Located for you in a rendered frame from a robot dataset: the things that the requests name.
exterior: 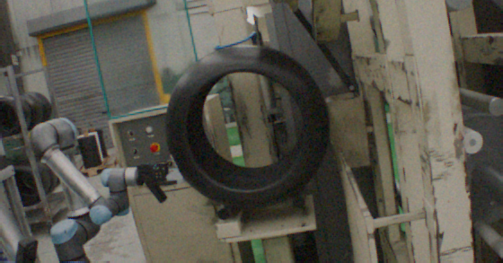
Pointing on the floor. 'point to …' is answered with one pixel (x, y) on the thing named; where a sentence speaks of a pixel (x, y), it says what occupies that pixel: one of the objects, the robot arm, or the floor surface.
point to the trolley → (31, 103)
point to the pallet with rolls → (94, 153)
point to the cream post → (247, 99)
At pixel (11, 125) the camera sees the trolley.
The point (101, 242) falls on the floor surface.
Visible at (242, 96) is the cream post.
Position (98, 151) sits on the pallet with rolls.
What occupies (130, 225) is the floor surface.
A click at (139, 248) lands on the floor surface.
